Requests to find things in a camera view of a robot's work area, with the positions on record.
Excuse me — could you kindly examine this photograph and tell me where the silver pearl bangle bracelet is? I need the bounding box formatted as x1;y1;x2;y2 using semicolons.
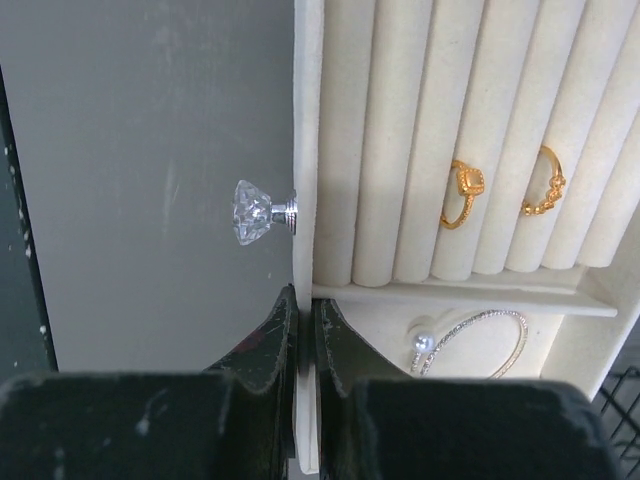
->
408;309;530;380

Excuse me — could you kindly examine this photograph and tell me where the gold ring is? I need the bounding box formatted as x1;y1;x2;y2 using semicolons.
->
438;158;489;231
520;144;568;218

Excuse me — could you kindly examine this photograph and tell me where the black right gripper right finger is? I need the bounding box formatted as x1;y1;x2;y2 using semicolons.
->
312;299;623;479

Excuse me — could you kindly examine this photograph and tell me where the crystal tray knob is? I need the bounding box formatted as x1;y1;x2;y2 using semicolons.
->
232;180;298;246

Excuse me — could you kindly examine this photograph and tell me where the beige velvet jewelry tray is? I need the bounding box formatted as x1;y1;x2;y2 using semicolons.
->
289;0;640;474

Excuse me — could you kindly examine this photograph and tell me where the black wire dish rack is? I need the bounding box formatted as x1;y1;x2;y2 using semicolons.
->
594;366;639;479

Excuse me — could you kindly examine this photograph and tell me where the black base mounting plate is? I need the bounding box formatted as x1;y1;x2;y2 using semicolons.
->
0;87;58;381

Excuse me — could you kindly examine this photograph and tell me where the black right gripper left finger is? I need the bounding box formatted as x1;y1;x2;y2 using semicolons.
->
1;286;299;479

